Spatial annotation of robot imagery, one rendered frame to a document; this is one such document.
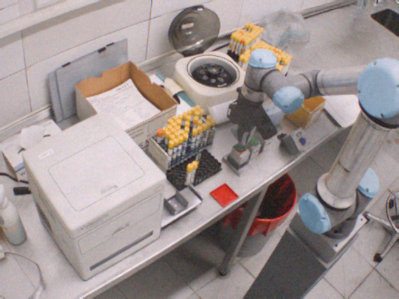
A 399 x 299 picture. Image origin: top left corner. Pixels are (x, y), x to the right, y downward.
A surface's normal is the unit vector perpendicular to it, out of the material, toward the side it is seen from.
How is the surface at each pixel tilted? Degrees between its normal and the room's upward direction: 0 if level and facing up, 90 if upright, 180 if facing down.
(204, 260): 0
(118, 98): 1
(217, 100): 90
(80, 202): 0
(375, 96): 80
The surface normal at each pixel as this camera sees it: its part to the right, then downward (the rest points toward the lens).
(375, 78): -0.81, 0.19
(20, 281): 0.14, -0.66
